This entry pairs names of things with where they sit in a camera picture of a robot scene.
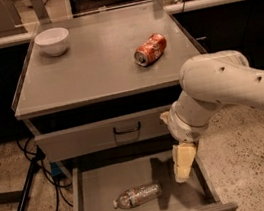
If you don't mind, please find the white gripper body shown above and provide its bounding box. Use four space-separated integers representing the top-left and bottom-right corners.
167 99 209 143

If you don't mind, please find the clear plastic water bottle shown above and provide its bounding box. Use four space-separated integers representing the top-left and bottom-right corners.
113 182 162 210

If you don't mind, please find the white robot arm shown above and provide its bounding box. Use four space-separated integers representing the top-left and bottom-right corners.
160 50 264 183

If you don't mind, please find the grey upper drawer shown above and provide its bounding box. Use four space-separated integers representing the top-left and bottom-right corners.
35 105 170 162

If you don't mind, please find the grey cabinet with counter top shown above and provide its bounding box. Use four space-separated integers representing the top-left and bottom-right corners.
0 0 232 185

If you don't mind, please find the grey open middle drawer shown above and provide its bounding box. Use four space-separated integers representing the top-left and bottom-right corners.
73 151 237 211

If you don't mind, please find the orange soda can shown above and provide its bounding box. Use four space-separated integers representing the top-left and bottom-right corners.
134 33 167 67

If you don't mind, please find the blue box under cabinet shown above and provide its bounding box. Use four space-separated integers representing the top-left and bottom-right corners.
49 162 64 180

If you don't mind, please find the white ceramic bowl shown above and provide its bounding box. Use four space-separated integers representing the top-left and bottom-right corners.
34 27 71 57

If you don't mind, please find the black tripod leg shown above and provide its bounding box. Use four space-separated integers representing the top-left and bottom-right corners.
17 147 45 211

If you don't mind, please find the black drawer handle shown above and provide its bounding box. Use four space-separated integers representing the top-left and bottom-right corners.
113 121 142 135

